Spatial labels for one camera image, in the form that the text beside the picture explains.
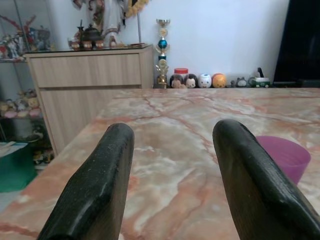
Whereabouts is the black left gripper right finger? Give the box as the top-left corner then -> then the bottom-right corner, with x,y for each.
212,119 -> 320,240

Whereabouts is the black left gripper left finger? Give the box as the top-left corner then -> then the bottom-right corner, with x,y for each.
36,123 -> 135,240

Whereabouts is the purple plastic cup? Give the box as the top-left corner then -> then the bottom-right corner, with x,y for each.
255,135 -> 312,186

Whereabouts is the green box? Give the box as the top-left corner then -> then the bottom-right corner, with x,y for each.
0,141 -> 38,193

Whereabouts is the light wooden sideboard cabinet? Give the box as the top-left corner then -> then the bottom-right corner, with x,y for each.
24,44 -> 155,156

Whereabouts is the green white toy van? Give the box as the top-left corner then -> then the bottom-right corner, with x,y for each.
248,67 -> 271,89

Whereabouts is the orange Pooh round plush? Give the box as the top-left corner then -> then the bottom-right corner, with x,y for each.
211,72 -> 227,89

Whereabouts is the white Donald Duck round plush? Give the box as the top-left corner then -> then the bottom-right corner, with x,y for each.
198,73 -> 213,89

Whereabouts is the Mickey Mouse round plush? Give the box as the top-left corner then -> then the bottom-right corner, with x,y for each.
184,73 -> 200,89

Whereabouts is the Minnie Mouse round plush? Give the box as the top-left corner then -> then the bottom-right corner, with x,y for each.
169,74 -> 187,89

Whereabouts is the glass display shelf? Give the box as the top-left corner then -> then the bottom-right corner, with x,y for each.
0,0 -> 57,166

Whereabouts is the red lidded snack jar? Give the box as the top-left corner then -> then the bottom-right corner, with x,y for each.
173,67 -> 189,88

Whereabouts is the tall gold blue trophy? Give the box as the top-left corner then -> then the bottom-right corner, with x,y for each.
155,18 -> 171,89

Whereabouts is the dark cast iron teapot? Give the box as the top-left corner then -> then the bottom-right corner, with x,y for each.
80,23 -> 105,42

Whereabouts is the black television screen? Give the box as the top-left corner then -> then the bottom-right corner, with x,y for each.
272,0 -> 320,85

